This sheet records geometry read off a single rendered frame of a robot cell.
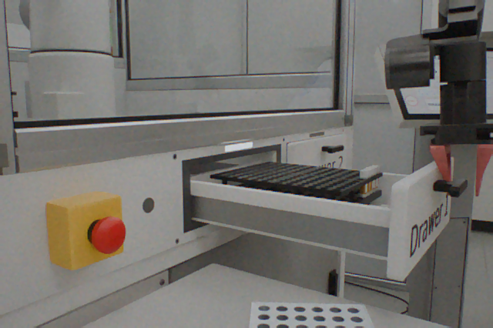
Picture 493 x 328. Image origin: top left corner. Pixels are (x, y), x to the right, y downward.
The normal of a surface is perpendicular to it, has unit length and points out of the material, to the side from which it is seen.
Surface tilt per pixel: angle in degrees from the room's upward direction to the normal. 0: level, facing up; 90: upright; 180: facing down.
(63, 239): 90
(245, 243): 90
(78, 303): 90
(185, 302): 0
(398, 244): 90
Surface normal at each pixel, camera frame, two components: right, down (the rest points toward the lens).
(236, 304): 0.00, -0.99
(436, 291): 0.13, 0.15
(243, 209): -0.57, 0.13
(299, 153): 0.82, 0.09
